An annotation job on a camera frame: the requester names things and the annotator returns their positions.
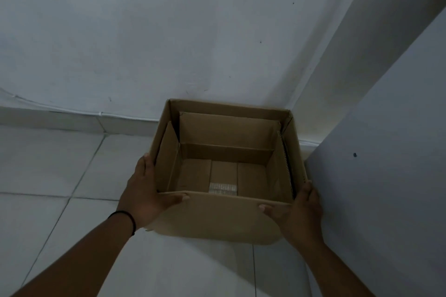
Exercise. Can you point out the person's right hand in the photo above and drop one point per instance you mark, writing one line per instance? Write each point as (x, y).
(303, 220)

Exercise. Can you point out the person's left hand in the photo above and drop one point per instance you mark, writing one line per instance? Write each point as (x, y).
(143, 199)

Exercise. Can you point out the large plain cardboard box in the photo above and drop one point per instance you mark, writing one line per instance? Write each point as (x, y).
(216, 216)

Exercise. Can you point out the cardboard box with white label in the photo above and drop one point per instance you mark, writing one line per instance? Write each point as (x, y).
(226, 129)

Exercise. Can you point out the person's right forearm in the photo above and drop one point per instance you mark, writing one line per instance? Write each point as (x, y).
(331, 276)

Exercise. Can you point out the person's left forearm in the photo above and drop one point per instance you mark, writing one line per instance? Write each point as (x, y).
(80, 265)

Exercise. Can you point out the black wristband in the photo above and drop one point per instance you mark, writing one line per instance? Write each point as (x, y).
(132, 222)

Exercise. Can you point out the white wooden desk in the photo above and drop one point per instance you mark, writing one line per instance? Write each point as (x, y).
(383, 168)

